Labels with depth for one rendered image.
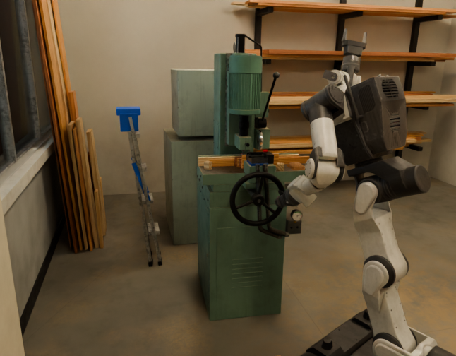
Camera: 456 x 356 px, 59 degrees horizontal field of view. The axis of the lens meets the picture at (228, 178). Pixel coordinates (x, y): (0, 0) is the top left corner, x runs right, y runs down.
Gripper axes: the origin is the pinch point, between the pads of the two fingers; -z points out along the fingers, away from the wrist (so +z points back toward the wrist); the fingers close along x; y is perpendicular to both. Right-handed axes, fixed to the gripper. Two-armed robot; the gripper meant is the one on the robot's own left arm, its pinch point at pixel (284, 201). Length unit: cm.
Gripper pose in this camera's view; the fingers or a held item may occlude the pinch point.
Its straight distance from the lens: 198.1
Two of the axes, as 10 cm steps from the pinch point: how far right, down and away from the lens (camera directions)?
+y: -2.7, -9.4, 1.9
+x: 9.5, -2.3, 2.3
